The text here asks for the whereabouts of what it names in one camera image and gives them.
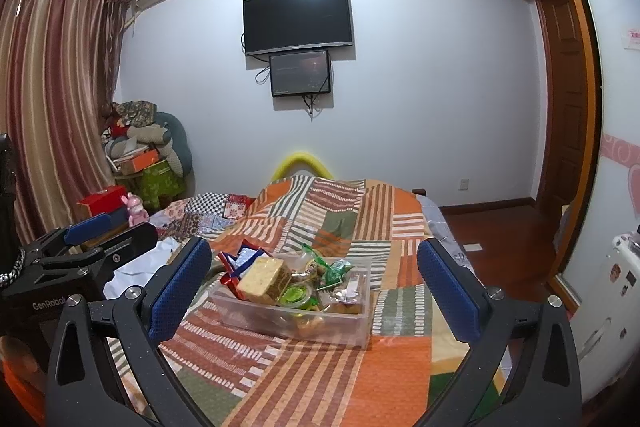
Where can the striped brown curtain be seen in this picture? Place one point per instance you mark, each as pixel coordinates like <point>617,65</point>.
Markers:
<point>50,82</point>

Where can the green round snack cup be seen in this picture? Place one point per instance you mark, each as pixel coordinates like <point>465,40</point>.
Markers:
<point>295,296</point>

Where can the black wall television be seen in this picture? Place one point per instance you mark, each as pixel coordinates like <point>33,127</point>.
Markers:
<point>297,19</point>

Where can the brown wooden door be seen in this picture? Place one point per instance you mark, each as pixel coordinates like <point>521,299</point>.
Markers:
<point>565,132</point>

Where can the orange cardboard box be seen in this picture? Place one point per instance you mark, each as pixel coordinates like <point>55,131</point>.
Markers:
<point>140,163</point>

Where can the yellow sponge cake packet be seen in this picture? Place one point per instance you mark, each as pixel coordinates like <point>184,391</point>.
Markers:
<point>265,279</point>

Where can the pile of clothes and boxes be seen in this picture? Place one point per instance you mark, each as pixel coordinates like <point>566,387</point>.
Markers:
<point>145,139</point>

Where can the green snack packet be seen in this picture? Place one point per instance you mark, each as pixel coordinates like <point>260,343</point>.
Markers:
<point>332,269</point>

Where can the white wall socket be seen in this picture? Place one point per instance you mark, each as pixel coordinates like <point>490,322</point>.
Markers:
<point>464,185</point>

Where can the small black wall monitor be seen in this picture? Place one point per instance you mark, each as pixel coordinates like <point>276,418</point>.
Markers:
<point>300,74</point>

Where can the clear plastic box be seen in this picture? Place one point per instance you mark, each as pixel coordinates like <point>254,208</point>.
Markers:
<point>260,322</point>

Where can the red box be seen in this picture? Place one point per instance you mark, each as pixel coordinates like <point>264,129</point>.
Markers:
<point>102,201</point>

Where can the white paper sheet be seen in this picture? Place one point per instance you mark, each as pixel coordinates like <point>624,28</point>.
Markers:
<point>472,247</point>

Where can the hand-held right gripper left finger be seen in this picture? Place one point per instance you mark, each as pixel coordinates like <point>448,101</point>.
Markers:
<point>180,287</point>

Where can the white plastic bag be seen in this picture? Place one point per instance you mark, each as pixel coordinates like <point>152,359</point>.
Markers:
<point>135,274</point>

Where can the white sticker-covered appliance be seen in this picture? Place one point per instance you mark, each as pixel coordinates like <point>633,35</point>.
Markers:
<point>600,307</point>

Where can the orange striped patchwork blanket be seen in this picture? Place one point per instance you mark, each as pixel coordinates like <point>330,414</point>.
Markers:
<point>310,382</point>

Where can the grey bed sheet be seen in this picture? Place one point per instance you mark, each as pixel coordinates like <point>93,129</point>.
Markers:
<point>442,227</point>

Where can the patterned brown fabric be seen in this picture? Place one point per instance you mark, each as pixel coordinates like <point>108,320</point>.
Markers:
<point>132,112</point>

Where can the yellow curved plastic object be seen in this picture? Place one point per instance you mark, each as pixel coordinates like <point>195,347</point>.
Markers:
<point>300,157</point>

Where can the checkered patchwork quilt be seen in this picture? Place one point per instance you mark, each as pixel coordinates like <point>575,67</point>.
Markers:
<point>215,212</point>

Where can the grey-blue cushion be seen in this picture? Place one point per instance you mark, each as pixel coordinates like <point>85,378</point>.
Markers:
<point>180,142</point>

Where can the pink toy rabbit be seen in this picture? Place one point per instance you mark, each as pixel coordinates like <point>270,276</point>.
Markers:
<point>136,209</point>

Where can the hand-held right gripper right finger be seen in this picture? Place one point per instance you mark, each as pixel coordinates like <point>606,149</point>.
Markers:
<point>445,287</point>

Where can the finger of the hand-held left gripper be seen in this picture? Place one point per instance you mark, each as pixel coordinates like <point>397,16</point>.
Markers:
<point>87,227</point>
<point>125,247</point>

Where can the white wardrobe sliding door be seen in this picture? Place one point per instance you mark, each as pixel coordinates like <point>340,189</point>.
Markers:
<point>615,82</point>

